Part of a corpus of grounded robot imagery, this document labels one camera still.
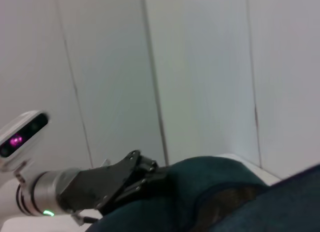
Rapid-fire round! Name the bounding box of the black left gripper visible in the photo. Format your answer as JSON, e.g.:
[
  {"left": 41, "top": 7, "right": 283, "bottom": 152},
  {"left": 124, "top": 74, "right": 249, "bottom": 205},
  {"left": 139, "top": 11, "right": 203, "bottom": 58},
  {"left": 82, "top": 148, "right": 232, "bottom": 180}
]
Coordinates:
[{"left": 56, "top": 149, "right": 169, "bottom": 216}]

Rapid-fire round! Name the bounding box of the dark teal insulated lunch bag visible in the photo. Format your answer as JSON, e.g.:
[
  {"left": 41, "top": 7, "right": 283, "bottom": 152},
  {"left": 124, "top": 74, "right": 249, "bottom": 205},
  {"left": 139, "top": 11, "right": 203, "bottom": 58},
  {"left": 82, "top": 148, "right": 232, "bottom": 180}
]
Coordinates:
[{"left": 84, "top": 155, "right": 320, "bottom": 232}]

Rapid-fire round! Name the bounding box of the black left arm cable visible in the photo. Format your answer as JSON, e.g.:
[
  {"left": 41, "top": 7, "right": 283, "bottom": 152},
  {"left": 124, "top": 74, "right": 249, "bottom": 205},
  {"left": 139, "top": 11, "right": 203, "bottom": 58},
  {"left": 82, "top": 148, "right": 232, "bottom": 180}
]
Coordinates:
[{"left": 71, "top": 208, "right": 99, "bottom": 226}]

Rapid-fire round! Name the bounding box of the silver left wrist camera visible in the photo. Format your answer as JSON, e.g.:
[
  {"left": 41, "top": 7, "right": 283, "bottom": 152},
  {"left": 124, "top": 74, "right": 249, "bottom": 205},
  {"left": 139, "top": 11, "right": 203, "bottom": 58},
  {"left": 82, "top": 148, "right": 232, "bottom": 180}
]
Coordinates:
[{"left": 0, "top": 110, "right": 52, "bottom": 173}]

